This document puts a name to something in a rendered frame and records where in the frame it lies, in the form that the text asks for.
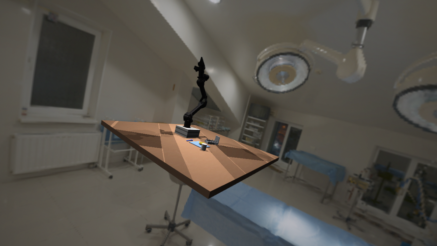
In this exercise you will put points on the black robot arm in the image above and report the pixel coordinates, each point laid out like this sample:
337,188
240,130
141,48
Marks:
200,82

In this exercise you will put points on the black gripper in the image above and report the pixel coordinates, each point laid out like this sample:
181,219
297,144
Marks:
201,64

